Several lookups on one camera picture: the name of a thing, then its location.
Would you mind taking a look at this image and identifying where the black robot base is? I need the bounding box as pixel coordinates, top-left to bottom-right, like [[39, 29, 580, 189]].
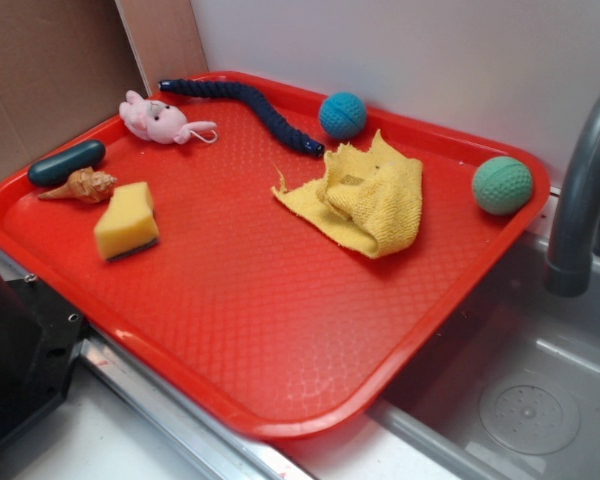
[[0, 275, 85, 450]]

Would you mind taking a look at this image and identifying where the blue dimpled ball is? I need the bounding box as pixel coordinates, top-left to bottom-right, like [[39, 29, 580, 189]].
[[318, 92, 367, 140]]

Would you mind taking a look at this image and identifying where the green dimpled ball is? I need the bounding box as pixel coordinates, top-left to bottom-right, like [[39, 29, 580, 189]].
[[472, 156, 533, 215]]

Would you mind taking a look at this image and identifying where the red plastic tray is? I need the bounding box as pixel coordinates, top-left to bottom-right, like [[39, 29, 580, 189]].
[[0, 92, 550, 440]]

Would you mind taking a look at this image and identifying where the yellow cloth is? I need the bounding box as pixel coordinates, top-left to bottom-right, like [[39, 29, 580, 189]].
[[272, 131, 423, 259]]

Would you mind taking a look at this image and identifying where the yellow sponge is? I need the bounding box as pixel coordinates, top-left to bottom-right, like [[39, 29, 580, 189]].
[[93, 181, 159, 261]]

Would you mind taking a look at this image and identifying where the pink plush toy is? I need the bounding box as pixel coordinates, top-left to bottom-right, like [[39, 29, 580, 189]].
[[119, 90, 219, 145]]

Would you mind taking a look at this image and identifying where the brown seashell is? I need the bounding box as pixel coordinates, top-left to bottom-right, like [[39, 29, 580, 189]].
[[37, 167, 117, 204]]

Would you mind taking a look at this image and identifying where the dark green capsule case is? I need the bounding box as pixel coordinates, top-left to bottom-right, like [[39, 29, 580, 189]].
[[27, 140, 106, 187]]

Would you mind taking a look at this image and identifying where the grey sink basin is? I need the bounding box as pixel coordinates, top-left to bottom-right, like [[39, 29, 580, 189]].
[[369, 189, 600, 480]]

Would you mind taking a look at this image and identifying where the grey faucet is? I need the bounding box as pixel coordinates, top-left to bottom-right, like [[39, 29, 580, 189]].
[[544, 96, 600, 297]]

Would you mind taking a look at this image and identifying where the brown cardboard panel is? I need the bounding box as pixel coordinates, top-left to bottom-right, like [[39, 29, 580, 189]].
[[0, 1, 207, 181]]

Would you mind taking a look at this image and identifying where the dark blue braided rope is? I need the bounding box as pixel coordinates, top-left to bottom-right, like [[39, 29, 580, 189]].
[[158, 78, 326, 159]]

